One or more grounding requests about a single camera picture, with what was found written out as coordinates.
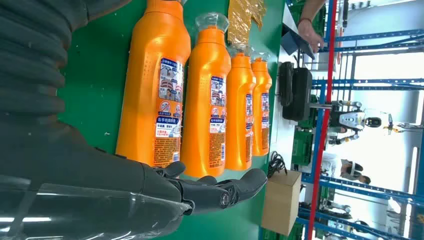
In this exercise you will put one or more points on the person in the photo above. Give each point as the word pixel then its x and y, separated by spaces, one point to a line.
pixel 354 170
pixel 311 10

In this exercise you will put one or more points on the brown cardboard box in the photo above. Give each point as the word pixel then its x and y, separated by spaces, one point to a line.
pixel 281 202

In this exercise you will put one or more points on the black hard carrying case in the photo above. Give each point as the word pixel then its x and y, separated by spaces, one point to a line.
pixel 299 96

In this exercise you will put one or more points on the blue metal rack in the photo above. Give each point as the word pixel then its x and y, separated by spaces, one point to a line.
pixel 364 82

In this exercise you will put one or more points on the black handheld controller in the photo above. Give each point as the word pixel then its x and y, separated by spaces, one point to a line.
pixel 286 82

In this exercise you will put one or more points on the red metal post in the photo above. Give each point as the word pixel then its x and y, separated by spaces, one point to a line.
pixel 322 139

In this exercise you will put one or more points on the dark tablet computer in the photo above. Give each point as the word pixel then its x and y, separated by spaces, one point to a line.
pixel 296 44

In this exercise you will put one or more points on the white desk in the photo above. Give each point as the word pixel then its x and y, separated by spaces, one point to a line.
pixel 280 132

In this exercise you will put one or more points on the white humanoid robot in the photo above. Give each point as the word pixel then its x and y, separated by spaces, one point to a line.
pixel 352 121

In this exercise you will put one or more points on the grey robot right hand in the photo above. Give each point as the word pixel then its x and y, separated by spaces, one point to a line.
pixel 82 185

